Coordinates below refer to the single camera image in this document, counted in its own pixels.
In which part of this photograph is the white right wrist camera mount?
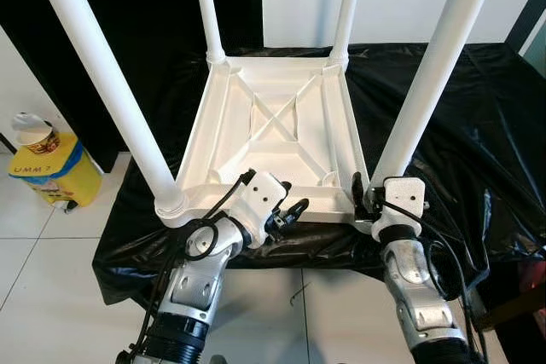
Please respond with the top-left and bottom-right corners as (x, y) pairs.
(371, 176), (428, 242)

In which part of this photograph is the dark grey door frame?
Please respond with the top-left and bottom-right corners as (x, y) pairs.
(503, 0), (546, 55)

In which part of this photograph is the pink patterned bag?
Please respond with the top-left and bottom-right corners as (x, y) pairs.
(520, 257), (546, 315)

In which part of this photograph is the yellow cardboard box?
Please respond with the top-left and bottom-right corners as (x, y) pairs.
(9, 130), (104, 211)

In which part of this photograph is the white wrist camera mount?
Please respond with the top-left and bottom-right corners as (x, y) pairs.
(226, 169), (290, 251)
(371, 176), (428, 242)

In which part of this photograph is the small black wire piece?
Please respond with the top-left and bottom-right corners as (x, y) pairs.
(289, 283), (311, 306)

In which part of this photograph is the white plastic table leg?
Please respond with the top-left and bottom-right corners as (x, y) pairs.
(328, 0), (367, 67)
(26, 0), (191, 229)
(189, 0), (228, 67)
(369, 0), (505, 187)

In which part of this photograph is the black shiny table cloth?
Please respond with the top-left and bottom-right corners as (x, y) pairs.
(92, 40), (546, 306)

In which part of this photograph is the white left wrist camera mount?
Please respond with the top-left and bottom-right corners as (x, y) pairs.
(226, 169), (290, 251)

